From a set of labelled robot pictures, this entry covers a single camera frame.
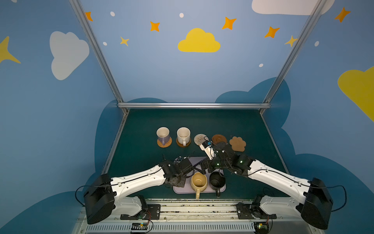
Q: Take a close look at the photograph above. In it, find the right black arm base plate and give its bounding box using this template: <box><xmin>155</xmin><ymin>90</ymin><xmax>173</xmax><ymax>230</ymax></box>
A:
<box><xmin>236</xmin><ymin>202</ymin><xmax>277</xmax><ymax>219</ymax></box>

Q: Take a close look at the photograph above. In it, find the cream mug lilac handle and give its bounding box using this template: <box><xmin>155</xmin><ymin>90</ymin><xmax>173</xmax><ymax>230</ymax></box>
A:
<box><xmin>156</xmin><ymin>127</ymin><xmax>170</xmax><ymax>145</ymax></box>

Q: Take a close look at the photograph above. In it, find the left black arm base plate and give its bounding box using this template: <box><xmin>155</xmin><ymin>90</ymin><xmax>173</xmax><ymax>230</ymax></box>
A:
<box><xmin>120</xmin><ymin>204</ymin><xmax>161</xmax><ymax>220</ymax></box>

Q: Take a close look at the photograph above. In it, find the black mug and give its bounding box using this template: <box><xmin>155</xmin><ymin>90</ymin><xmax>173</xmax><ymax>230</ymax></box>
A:
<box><xmin>209</xmin><ymin>171</ymin><xmax>226</xmax><ymax>198</ymax></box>

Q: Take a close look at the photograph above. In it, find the woven rattan round coaster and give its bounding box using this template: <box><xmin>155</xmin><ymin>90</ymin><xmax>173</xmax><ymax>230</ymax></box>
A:
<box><xmin>157</xmin><ymin>136</ymin><xmax>173</xmax><ymax>148</ymax></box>

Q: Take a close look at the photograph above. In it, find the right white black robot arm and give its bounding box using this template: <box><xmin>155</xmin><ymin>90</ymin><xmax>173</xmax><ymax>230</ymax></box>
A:
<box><xmin>199</xmin><ymin>140</ymin><xmax>333</xmax><ymax>230</ymax></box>

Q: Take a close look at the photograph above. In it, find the cream mug white handle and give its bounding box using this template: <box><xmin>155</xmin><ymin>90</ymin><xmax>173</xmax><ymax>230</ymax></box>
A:
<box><xmin>177</xmin><ymin>127</ymin><xmax>191</xmax><ymax>147</ymax></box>

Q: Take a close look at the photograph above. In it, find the right small circuit board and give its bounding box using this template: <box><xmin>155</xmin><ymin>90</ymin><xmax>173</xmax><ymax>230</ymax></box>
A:
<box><xmin>254</xmin><ymin>223</ymin><xmax>269</xmax><ymax>234</ymax></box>

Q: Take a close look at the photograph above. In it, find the white multicolour woven coaster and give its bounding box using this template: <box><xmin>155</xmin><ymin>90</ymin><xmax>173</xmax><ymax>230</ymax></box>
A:
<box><xmin>194</xmin><ymin>134</ymin><xmax>209</xmax><ymax>146</ymax></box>

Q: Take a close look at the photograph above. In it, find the left small circuit board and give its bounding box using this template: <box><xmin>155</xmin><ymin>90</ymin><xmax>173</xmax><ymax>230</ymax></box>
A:
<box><xmin>131</xmin><ymin>222</ymin><xmax>148</xmax><ymax>232</ymax></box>

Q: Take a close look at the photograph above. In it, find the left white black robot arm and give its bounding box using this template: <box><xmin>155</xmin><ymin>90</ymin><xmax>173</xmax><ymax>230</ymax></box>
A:
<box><xmin>83</xmin><ymin>159</ymin><xmax>193</xmax><ymax>225</ymax></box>

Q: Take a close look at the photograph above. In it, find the small circuit board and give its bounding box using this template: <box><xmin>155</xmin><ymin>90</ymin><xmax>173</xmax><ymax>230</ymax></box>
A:
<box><xmin>131</xmin><ymin>222</ymin><xmax>148</xmax><ymax>232</ymax></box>
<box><xmin>254</xmin><ymin>223</ymin><xmax>269</xmax><ymax>234</ymax></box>

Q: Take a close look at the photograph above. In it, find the lilac plastic tray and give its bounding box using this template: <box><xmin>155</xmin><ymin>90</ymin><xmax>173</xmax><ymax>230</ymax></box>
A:
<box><xmin>172</xmin><ymin>156</ymin><xmax>227</xmax><ymax>195</ymax></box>

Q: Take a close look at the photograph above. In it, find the yellow mug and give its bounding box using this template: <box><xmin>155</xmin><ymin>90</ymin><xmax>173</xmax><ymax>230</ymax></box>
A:
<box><xmin>191</xmin><ymin>172</ymin><xmax>208</xmax><ymax>199</ymax></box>

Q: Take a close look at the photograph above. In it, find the cork paw shaped coaster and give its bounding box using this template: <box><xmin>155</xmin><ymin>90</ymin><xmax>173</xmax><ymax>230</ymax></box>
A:
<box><xmin>229</xmin><ymin>136</ymin><xmax>246</xmax><ymax>152</ymax></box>

